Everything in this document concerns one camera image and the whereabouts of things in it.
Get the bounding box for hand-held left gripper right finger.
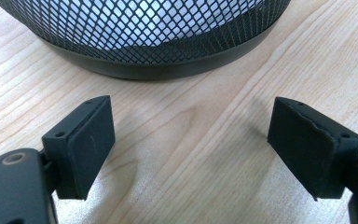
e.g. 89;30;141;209
267;96;358;202

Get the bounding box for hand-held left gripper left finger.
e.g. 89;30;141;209
41;94;117;201

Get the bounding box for white paper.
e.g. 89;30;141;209
50;0;264;51

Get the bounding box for black wire mesh basket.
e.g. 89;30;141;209
0;0;293;81

